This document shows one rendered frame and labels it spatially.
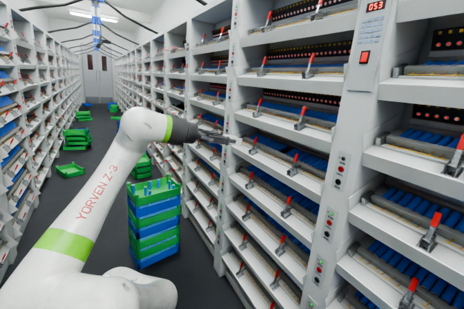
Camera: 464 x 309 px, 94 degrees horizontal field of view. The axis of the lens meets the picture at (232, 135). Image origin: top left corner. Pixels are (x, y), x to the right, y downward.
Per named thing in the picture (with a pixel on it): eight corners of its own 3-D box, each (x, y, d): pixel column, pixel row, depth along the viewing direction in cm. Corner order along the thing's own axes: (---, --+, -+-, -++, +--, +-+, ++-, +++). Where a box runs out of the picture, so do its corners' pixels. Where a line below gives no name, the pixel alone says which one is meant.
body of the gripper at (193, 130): (177, 138, 79) (200, 142, 84) (185, 145, 72) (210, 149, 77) (182, 118, 78) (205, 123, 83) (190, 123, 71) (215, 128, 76)
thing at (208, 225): (216, 251, 151) (211, 236, 145) (186, 205, 201) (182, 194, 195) (240, 234, 159) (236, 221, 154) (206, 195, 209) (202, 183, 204)
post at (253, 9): (219, 277, 145) (244, -18, 104) (213, 266, 153) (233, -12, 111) (244, 266, 156) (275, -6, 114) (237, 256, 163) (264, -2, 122)
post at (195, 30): (184, 218, 203) (191, 13, 161) (181, 213, 211) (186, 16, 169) (204, 213, 213) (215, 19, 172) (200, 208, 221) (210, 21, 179)
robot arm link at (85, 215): (97, 239, 52) (47, 223, 49) (92, 247, 60) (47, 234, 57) (157, 132, 77) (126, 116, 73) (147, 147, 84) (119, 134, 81)
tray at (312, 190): (322, 206, 75) (320, 184, 72) (232, 152, 125) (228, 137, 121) (356, 180, 84) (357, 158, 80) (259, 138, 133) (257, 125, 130)
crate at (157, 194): (136, 207, 134) (135, 195, 132) (126, 192, 149) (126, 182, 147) (180, 194, 153) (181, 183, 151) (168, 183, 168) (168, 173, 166)
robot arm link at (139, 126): (123, 127, 57) (125, 95, 63) (114, 149, 66) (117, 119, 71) (174, 134, 65) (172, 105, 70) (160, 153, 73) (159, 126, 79)
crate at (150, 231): (137, 240, 139) (136, 229, 138) (128, 223, 154) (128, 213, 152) (179, 223, 158) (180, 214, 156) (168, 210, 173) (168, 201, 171)
